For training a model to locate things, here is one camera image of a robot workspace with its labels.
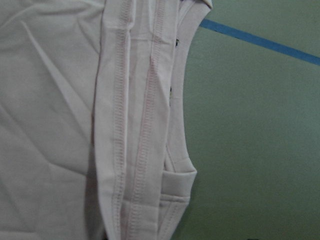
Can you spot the pink Snoopy t-shirt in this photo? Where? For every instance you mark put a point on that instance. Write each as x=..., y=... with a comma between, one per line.
x=92, y=138

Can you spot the brown table mat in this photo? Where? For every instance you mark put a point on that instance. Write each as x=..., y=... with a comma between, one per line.
x=252, y=122

